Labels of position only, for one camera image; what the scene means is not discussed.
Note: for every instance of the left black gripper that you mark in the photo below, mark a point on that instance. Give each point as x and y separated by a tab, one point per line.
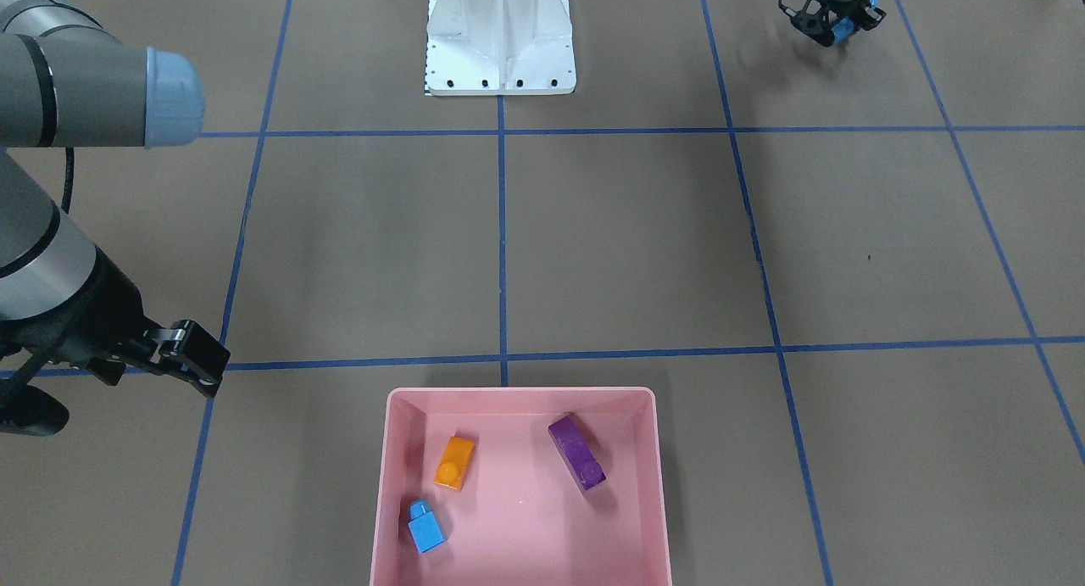
870	14

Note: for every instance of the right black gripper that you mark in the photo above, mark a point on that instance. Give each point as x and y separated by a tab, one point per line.
108	309

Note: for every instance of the long blue block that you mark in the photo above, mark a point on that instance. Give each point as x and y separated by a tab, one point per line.
842	30

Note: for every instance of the orange block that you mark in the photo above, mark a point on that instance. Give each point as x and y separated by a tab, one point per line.
454	463

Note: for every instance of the small blue block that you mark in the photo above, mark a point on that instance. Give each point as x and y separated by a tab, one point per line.
425	529

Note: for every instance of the purple block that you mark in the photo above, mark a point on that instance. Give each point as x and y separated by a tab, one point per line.
575	451

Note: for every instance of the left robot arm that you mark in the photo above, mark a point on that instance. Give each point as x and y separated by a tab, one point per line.
832	22

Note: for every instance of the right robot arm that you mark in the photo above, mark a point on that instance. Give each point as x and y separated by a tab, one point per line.
67	84

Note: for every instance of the pink plastic box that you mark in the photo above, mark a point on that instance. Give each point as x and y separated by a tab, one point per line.
520	518

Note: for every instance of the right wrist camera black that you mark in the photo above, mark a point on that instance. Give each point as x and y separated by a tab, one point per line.
26	410

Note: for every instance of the white pedestal column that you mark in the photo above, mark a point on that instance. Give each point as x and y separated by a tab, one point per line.
482	48

